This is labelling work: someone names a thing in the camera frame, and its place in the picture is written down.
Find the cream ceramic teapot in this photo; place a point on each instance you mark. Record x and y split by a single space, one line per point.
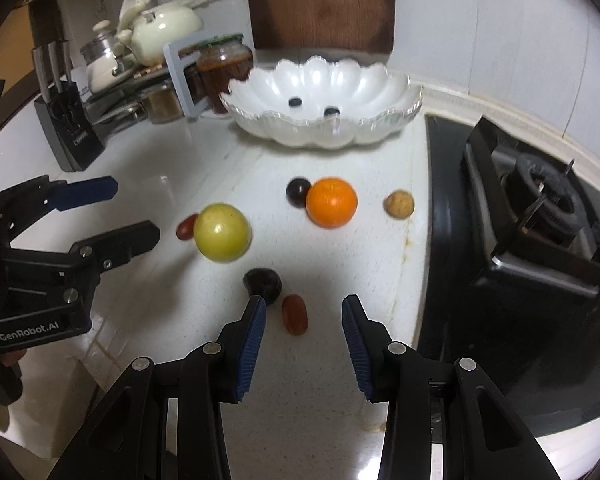
165 30

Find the orange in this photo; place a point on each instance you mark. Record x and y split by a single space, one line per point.
331 202

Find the yellow-green apple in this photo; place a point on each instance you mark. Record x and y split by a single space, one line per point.
222 232

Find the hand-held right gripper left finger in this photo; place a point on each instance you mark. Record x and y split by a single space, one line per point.
250 345

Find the black stove pan support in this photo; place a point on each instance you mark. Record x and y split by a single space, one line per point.
505 260

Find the round stove burner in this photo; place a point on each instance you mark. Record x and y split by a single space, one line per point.
550 195

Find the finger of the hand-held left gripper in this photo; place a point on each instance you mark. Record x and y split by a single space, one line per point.
130 240
87 192

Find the black knife block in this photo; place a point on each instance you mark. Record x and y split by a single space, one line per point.
70 130

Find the red date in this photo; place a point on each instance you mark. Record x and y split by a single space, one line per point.
185 227
294 315

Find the metal dish rack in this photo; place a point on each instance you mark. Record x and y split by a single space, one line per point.
125 105

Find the person's left hand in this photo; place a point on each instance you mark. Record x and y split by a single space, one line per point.
12 358

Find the brown walnut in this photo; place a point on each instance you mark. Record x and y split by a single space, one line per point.
399 204

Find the black gas stove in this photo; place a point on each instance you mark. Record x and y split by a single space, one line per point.
455 260

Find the small white teapot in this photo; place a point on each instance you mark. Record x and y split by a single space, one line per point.
102 72

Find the small brown spice jar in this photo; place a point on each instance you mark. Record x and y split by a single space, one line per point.
165 105

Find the brown wooden cutting board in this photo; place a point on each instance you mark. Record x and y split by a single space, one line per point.
320 5

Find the white scalloped bowl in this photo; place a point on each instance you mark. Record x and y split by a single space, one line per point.
330 85

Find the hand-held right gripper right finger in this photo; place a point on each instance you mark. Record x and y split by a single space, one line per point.
357 350

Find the blueberry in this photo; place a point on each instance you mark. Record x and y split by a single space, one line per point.
331 110
294 102

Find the glass jar with green lid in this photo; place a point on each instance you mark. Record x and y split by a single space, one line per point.
225 70

